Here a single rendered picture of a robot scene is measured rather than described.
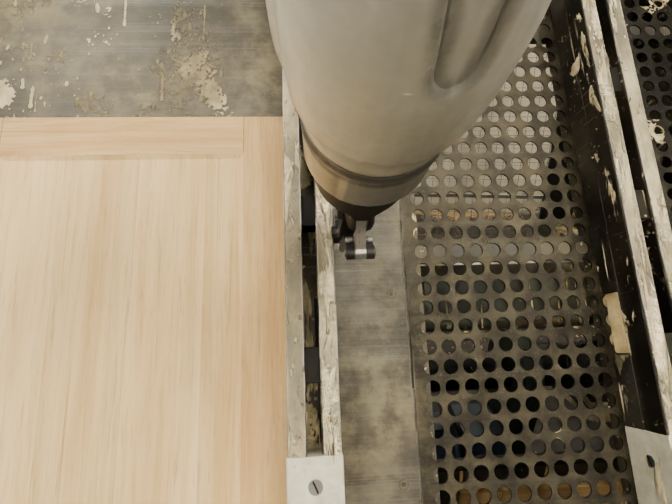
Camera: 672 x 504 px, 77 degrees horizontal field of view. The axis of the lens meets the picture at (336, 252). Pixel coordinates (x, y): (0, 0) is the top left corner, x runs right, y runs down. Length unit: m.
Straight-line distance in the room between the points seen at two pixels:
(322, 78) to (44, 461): 0.56
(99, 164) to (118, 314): 0.21
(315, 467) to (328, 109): 0.40
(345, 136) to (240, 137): 0.44
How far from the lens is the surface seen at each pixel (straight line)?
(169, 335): 0.58
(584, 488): 0.88
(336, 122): 0.18
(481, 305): 0.65
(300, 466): 0.51
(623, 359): 0.68
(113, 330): 0.60
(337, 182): 0.26
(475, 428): 1.34
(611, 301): 0.69
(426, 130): 0.18
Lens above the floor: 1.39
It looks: 20 degrees down
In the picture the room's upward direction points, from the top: straight up
